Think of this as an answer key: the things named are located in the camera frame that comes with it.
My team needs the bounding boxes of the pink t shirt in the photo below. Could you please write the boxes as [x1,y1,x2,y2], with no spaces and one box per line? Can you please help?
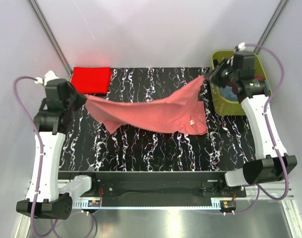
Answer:
[85,76,208,135]

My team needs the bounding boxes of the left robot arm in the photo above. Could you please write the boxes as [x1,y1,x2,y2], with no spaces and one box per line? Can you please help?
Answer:
[16,78,99,220]

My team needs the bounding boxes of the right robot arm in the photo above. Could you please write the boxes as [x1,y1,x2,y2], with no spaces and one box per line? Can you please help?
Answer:
[206,50,297,197]

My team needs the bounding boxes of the grey blue garment in bin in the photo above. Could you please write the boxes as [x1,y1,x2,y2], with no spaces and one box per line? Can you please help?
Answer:
[219,86,238,102]

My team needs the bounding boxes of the folded red t shirt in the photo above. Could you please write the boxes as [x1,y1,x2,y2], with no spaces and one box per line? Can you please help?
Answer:
[71,67,113,94]

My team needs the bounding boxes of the dark red garment in bin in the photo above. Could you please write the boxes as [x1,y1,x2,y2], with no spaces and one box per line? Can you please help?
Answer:
[254,75,265,80]

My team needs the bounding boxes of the olive green plastic bin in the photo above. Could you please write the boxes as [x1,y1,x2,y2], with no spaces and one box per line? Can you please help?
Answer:
[210,51,272,117]

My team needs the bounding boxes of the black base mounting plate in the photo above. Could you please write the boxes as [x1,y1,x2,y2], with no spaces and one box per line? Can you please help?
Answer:
[58,172,253,210]

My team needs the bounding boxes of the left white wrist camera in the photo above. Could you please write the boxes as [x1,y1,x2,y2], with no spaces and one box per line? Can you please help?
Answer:
[35,70,59,86]

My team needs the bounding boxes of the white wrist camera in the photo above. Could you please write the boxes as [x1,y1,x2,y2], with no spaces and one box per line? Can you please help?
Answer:
[35,70,59,86]
[235,42,246,52]

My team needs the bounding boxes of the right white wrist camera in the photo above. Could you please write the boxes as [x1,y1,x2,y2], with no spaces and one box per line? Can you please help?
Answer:
[235,42,246,52]

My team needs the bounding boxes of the right aluminium corner post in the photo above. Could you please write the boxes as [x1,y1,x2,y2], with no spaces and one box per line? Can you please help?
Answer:
[257,0,290,46]

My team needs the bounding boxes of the aluminium corner post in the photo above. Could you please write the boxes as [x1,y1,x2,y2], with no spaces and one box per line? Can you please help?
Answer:
[27,0,73,77]
[257,0,290,46]

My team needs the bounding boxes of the left aluminium corner post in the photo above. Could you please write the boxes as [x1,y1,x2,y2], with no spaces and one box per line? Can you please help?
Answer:
[27,0,73,77]

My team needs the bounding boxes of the aluminium frame rail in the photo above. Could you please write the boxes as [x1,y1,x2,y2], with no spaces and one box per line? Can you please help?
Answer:
[24,179,295,211]

